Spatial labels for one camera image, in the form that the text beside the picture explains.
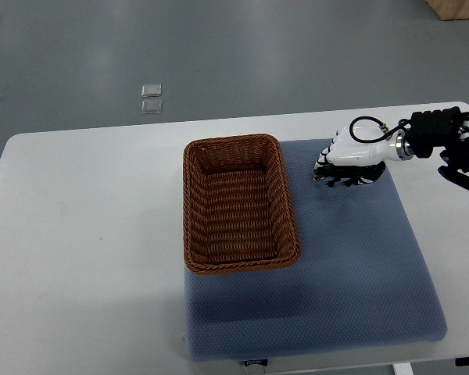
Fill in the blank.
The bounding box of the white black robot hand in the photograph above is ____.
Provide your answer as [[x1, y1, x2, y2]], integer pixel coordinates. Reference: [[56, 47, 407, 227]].
[[313, 123, 411, 171]]

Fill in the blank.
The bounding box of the dark toy crocodile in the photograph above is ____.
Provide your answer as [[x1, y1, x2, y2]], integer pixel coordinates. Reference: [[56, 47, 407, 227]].
[[313, 162, 386, 188]]

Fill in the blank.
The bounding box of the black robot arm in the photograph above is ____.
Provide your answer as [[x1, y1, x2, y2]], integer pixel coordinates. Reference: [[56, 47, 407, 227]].
[[398, 107, 469, 191]]

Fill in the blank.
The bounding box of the brown wicker basket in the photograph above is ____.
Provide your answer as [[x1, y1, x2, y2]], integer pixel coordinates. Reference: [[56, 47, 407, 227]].
[[183, 134, 301, 275]]

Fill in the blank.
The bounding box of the blue-grey foam mat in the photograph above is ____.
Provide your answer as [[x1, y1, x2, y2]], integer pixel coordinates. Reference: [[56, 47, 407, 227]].
[[184, 139, 447, 361]]

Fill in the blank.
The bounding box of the wooden box corner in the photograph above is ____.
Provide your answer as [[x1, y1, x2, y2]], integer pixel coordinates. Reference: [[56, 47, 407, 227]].
[[426, 0, 469, 21]]

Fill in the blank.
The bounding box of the upper clear floor tile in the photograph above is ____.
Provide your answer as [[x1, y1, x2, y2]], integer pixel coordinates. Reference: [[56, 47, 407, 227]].
[[141, 84, 162, 98]]

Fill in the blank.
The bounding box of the white table leg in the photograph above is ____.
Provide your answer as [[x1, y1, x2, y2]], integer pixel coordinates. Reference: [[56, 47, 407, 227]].
[[392, 362, 414, 375]]

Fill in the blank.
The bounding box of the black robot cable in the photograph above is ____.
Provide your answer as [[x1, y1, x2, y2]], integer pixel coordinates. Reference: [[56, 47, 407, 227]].
[[349, 116, 411, 144]]

